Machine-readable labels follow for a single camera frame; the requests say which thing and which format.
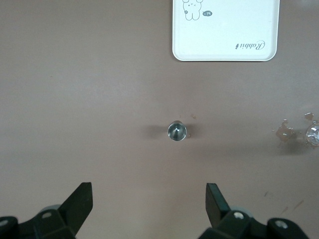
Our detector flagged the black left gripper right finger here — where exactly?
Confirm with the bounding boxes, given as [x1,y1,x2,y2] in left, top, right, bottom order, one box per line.
[199,183,310,239]

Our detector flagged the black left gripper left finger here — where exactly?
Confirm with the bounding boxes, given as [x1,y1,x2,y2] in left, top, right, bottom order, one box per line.
[0,182,93,239]

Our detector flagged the small steel measuring cup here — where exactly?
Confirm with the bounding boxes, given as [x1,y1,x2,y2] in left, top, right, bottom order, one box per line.
[167,119,187,142]

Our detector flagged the clear wine glass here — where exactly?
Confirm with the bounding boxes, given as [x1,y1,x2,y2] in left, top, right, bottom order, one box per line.
[303,119,319,150]

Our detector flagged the white rabbit print tray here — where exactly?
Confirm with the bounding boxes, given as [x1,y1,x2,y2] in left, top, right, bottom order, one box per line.
[171,0,279,62]

